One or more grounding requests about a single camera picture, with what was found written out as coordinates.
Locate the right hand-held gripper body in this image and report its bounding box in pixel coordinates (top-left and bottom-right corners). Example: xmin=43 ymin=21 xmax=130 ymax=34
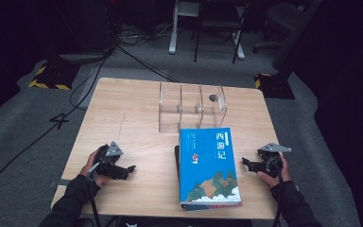
xmin=258 ymin=142 xmax=292 ymax=178

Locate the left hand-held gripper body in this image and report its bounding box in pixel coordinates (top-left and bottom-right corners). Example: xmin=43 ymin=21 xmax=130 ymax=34
xmin=93 ymin=141 xmax=124 ymax=173

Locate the thick blue book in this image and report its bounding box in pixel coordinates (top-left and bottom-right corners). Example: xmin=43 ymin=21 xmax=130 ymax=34
xmin=179 ymin=127 xmax=242 ymax=206

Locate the red book with blue bird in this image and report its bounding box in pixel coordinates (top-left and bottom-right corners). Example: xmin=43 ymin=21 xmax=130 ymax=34
xmin=181 ymin=202 xmax=244 ymax=212

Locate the clear acrylic book rack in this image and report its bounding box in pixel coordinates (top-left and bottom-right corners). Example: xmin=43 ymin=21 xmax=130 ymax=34
xmin=158 ymin=81 xmax=228 ymax=134

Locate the person's right hand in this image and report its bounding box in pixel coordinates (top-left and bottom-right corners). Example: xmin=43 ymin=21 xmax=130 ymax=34
xmin=256 ymin=154 xmax=293 ymax=189

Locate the person's left hand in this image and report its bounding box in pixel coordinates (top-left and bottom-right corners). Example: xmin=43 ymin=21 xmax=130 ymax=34
xmin=79 ymin=149 xmax=112 ymax=187

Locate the yellow-black striped stand base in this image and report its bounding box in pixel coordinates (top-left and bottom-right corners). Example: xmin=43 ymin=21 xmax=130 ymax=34
xmin=27 ymin=61 xmax=80 ymax=91
xmin=254 ymin=73 xmax=296 ymax=100

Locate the grey flat stand base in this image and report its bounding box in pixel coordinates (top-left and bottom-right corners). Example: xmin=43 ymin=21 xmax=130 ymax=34
xmin=59 ymin=51 xmax=108 ymax=65

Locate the white desk leg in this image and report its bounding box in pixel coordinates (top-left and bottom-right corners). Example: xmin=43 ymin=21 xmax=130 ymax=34
xmin=232 ymin=29 xmax=246 ymax=61
xmin=168 ymin=0 xmax=202 ymax=55

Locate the dark equipment cabinet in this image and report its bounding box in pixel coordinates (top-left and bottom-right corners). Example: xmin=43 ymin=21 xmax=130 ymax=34
xmin=53 ymin=0 xmax=121 ymax=53

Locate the black office chair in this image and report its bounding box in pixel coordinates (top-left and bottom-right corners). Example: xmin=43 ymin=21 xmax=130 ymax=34
xmin=252 ymin=1 xmax=303 ymax=55

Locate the left hand-held gripper cable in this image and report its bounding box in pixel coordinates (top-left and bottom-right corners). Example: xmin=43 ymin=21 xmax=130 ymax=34
xmin=86 ymin=162 xmax=102 ymax=227

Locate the hand-held gripper cable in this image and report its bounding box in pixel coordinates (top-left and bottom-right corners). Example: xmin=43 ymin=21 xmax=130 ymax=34
xmin=86 ymin=162 xmax=102 ymax=227
xmin=264 ymin=156 xmax=285 ymax=227

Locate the right hand-held gripper cable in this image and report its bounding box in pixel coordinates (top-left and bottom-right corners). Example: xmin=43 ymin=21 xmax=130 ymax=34
xmin=264 ymin=156 xmax=285 ymax=227

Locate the long black floor cable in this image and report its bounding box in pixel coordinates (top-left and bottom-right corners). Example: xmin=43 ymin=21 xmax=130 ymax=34
xmin=0 ymin=46 xmax=117 ymax=206

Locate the thin black floor cable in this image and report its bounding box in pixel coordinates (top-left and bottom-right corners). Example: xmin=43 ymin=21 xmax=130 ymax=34
xmin=69 ymin=56 xmax=108 ymax=111

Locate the dark slanted stand post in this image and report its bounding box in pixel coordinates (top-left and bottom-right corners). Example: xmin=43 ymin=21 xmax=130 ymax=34
xmin=271 ymin=0 xmax=324 ymax=71

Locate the tangle of floor cables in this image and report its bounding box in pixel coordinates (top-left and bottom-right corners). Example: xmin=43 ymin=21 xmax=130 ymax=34
xmin=118 ymin=22 xmax=175 ymax=45

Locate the black metal chair frame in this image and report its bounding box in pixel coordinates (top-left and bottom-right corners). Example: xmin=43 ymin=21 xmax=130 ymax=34
xmin=193 ymin=0 xmax=250 ymax=64

